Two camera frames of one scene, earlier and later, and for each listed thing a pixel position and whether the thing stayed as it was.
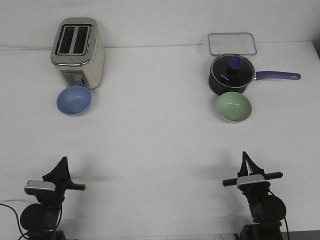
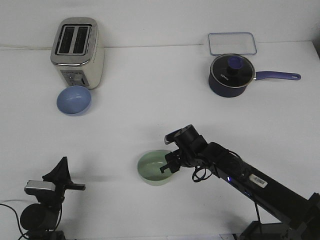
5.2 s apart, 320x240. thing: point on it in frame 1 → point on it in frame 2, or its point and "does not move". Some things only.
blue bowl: [74, 100] does not move
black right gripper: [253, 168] → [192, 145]
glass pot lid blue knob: [233, 70] does not move
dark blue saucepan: [235, 72] does not move
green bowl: [234, 106] → [149, 165]
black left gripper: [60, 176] does not move
